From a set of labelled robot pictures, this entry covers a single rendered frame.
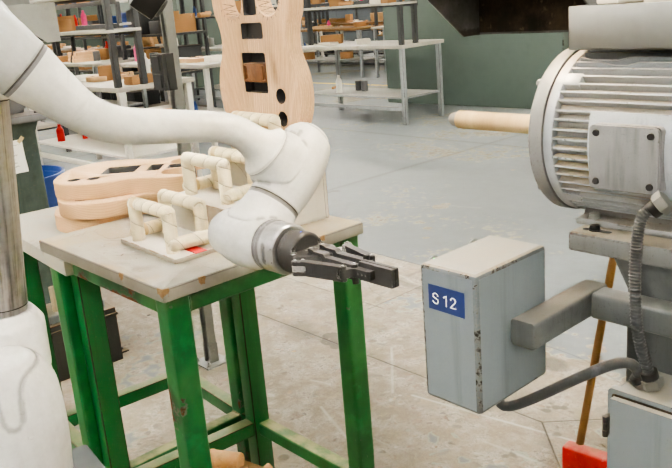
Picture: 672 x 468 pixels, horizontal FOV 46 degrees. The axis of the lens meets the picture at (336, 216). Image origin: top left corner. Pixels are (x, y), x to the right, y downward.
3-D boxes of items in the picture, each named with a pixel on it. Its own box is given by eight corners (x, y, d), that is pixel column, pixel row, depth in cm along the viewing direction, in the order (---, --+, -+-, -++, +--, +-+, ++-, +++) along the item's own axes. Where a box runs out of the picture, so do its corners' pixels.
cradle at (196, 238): (215, 241, 187) (214, 228, 187) (173, 254, 180) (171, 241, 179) (207, 239, 190) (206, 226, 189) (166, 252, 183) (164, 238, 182)
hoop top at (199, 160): (233, 170, 189) (231, 157, 188) (221, 173, 187) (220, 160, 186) (189, 162, 204) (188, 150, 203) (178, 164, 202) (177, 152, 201)
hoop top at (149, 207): (178, 218, 181) (176, 205, 180) (166, 222, 179) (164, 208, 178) (137, 206, 196) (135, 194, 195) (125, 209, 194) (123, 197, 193)
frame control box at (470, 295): (656, 426, 112) (661, 252, 105) (573, 496, 98) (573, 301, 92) (510, 376, 130) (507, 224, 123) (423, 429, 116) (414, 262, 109)
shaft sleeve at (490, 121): (553, 114, 130) (542, 116, 128) (552, 134, 131) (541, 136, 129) (465, 109, 143) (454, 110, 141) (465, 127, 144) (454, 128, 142)
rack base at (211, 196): (285, 230, 198) (282, 194, 195) (231, 248, 187) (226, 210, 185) (224, 214, 218) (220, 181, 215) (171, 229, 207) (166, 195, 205)
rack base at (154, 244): (232, 247, 188) (231, 242, 187) (176, 264, 178) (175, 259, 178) (172, 228, 208) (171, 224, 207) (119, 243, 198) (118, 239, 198)
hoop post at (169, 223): (183, 251, 183) (177, 212, 181) (171, 255, 181) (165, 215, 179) (175, 249, 186) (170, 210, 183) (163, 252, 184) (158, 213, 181)
